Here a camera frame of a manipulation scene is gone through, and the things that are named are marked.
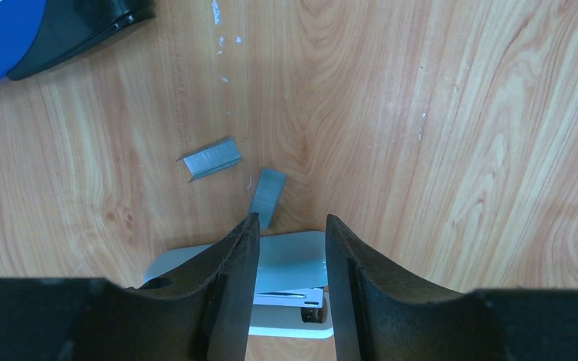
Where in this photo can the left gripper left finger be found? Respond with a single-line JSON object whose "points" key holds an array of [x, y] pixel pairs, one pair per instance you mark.
{"points": [[200, 310]]}

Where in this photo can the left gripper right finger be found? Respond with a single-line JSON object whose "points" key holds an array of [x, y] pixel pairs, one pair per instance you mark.
{"points": [[382, 311]]}

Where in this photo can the light grey white stapler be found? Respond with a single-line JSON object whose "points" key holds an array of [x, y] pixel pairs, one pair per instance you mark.
{"points": [[263, 286]]}

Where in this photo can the blue black stapler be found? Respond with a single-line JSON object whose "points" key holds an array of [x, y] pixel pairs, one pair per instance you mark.
{"points": [[38, 35]]}

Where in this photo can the staple strip lower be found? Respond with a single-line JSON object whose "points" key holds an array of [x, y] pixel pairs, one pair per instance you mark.
{"points": [[267, 195]]}

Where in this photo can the staple strip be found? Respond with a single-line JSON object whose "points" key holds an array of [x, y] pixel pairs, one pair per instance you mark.
{"points": [[212, 158], [267, 195]]}

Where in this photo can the staple strip upper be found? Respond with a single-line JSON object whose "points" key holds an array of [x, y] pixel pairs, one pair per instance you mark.
{"points": [[212, 158]]}

